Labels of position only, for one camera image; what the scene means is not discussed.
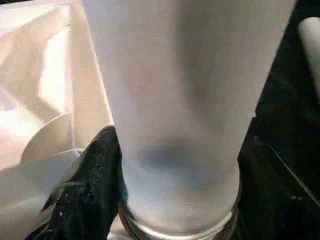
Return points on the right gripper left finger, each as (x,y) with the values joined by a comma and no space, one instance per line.
(85,200)

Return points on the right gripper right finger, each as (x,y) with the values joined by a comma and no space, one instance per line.
(280,205)

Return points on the white plastic table top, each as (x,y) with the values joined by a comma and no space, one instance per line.
(45,100)

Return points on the white plastic table leg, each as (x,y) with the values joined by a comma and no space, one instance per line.
(185,100)
(312,50)

